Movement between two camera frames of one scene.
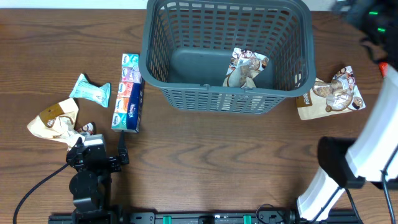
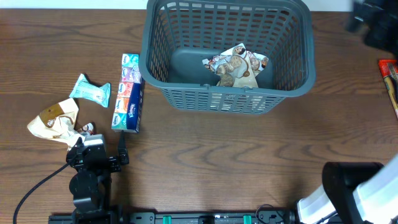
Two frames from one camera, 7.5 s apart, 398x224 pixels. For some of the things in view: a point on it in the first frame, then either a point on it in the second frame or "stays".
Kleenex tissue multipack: (129, 101) stays
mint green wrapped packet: (84, 89) stays
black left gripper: (115, 163) stays
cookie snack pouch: (339, 94) → (236, 66)
